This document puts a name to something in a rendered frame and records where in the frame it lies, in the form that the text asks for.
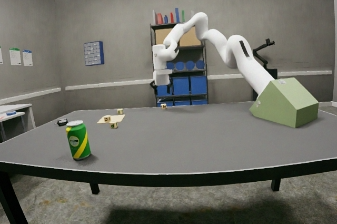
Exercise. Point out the beige square mat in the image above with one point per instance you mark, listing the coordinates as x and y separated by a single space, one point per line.
117 118

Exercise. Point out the green drink can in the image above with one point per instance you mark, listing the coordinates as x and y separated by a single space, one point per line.
78 140

